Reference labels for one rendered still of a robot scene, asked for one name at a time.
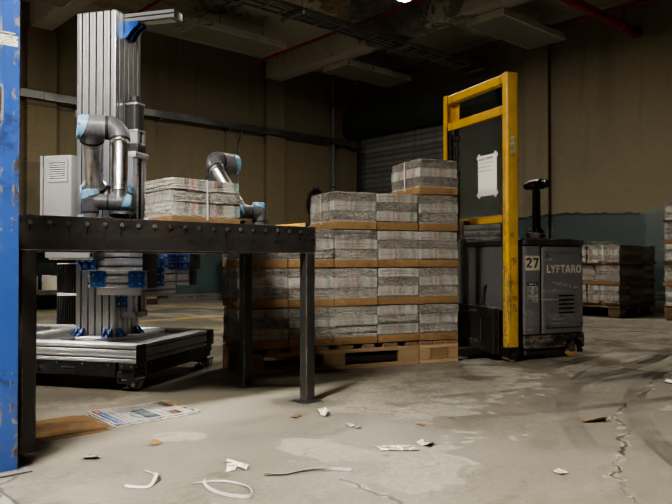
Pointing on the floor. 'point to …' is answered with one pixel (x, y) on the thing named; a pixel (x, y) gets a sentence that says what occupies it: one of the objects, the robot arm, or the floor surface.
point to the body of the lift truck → (534, 290)
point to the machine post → (9, 230)
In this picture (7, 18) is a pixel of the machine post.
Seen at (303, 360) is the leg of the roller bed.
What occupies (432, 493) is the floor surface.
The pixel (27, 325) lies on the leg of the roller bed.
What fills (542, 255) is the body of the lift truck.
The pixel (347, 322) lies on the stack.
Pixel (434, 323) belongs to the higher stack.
